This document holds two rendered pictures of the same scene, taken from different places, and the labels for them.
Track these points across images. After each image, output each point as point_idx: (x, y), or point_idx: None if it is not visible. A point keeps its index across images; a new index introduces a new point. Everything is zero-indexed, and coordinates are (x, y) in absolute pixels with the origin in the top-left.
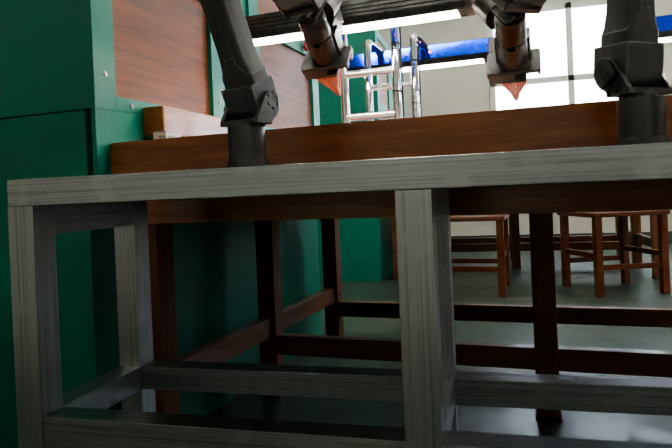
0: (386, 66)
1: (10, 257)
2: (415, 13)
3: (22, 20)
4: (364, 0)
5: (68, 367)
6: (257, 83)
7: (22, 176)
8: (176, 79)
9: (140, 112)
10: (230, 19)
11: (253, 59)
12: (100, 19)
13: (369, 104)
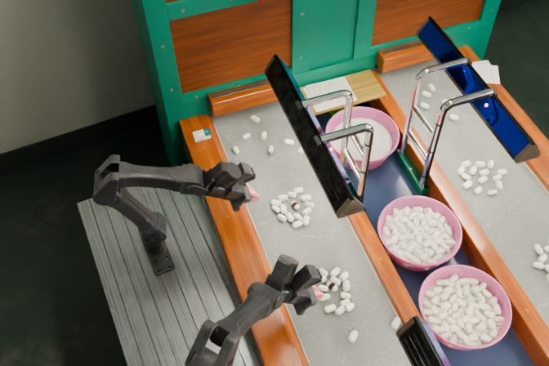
0: (455, 83)
1: None
2: (319, 183)
3: (143, 26)
4: (312, 135)
5: None
6: (147, 233)
7: (158, 95)
8: (248, 60)
9: (205, 96)
10: (125, 216)
11: (144, 225)
12: (164, 64)
13: (408, 118)
